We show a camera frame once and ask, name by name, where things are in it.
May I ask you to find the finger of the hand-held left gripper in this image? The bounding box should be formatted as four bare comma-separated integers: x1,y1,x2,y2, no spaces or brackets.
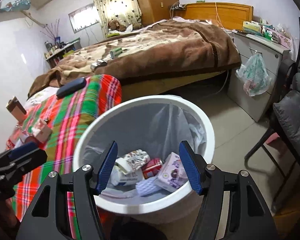
0,142,37,169
0,149,48,180

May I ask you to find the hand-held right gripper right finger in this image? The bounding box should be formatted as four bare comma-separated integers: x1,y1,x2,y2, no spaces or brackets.
179,140,274,240

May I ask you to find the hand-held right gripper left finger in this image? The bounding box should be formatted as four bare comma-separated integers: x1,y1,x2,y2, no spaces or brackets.
15,140,118,240

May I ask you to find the purple milk carton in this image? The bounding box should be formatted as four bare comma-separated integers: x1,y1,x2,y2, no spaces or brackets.
156,152,188,190

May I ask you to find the white yogurt bottle blue label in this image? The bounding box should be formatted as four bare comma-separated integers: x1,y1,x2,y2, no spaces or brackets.
109,157,144,186

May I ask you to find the small pink white box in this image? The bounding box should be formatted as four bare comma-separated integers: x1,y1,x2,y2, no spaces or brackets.
31,119,53,143

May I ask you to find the white wrapper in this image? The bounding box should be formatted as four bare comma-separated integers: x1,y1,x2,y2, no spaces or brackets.
122,149,150,172

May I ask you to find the long white foam net sleeve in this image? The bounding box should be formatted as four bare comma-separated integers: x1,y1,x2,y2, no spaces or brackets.
136,177,165,197

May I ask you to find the white round trash bin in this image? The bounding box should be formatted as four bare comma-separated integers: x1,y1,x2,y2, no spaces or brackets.
72,95,215,224

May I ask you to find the brown mug with lid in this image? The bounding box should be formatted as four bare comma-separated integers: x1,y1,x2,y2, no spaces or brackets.
5,96,27,120

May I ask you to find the clear bin liner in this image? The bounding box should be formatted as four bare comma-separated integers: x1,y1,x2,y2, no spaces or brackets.
86,102,207,198

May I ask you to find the dark blue glasses case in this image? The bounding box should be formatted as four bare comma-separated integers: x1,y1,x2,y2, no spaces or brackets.
56,77,87,98

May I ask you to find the pink stool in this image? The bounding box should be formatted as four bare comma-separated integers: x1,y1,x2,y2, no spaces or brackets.
262,132,280,147

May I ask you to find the row of toiletry bottles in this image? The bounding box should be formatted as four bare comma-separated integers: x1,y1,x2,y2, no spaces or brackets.
44,40,65,58

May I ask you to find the small shelf desk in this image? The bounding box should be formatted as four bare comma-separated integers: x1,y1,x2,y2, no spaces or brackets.
44,38,81,68

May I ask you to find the hanging plastic bag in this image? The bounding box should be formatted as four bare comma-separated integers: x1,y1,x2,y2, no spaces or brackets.
235,52,272,97

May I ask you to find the vase with dry branches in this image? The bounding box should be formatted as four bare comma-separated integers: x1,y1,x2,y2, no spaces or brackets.
40,19,64,47

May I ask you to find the chair with grey cushion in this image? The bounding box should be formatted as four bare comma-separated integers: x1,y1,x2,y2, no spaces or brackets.
244,16,300,205

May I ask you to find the brown blanket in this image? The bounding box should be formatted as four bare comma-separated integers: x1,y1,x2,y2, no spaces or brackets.
27,19,242,98

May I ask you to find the grey drawer cabinet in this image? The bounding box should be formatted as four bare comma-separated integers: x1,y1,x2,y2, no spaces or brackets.
227,31,290,122

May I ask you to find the brown teddy bear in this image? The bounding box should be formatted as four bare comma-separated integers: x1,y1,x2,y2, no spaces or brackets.
108,19,127,32

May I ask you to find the small window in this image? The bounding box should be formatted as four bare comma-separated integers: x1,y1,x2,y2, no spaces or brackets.
68,3,100,33

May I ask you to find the covered air conditioner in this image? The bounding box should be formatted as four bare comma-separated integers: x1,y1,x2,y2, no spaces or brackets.
0,0,32,13

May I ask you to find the pile of small boxes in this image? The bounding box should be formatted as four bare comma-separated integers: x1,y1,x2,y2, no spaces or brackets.
242,17,292,48

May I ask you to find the wooden bed headboard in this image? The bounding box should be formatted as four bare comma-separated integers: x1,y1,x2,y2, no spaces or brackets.
185,2,254,29

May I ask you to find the patterned curtain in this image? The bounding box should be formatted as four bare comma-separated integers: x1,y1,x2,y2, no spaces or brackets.
89,0,142,39

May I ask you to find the power strip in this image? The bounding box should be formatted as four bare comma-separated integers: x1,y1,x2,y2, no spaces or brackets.
171,2,187,11

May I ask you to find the wooden wardrobe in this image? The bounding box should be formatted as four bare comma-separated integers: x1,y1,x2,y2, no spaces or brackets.
130,0,180,27

